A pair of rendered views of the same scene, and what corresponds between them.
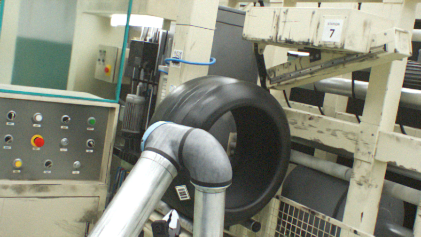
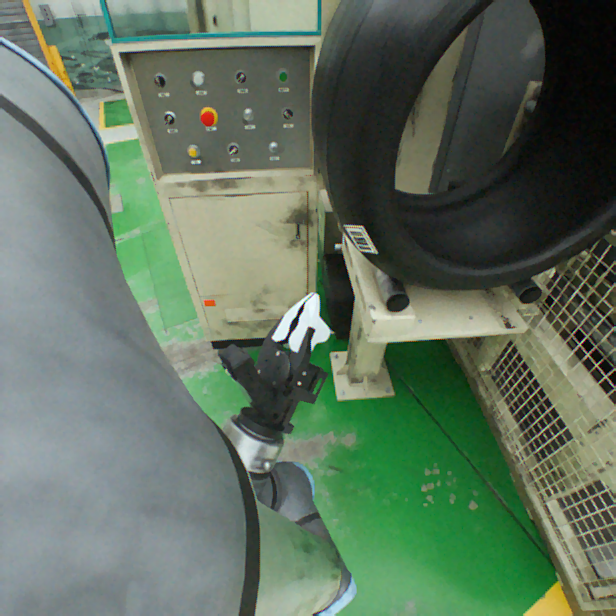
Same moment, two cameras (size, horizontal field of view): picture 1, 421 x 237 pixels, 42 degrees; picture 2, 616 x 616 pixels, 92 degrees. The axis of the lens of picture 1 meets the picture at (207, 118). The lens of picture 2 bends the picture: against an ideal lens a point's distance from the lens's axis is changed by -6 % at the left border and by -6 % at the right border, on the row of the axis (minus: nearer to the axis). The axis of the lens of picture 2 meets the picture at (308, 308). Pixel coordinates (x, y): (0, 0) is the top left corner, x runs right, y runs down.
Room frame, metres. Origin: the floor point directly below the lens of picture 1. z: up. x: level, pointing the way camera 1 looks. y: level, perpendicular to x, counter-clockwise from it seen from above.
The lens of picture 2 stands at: (1.54, -0.10, 1.32)
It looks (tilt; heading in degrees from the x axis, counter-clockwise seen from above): 45 degrees down; 30
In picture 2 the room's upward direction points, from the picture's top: straight up
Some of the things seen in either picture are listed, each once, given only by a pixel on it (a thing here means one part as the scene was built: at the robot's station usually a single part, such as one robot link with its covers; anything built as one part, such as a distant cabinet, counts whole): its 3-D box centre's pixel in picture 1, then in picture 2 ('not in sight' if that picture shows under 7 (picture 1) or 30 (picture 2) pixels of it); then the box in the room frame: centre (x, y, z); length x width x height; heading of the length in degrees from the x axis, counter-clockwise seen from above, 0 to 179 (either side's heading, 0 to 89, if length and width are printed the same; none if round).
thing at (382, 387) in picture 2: not in sight; (361, 371); (2.42, 0.11, 0.02); 0.27 x 0.27 x 0.04; 35
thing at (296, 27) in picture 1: (311, 30); not in sight; (2.29, -0.36, 1.71); 0.61 x 0.25 x 0.15; 35
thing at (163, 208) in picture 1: (175, 215); (377, 252); (2.14, 0.07, 0.90); 0.35 x 0.05 x 0.05; 35
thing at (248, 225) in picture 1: (231, 213); (490, 247); (2.30, -0.16, 0.90); 0.35 x 0.05 x 0.05; 35
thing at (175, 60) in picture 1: (190, 61); not in sight; (2.42, 0.11, 1.51); 0.19 x 0.19 x 0.06; 35
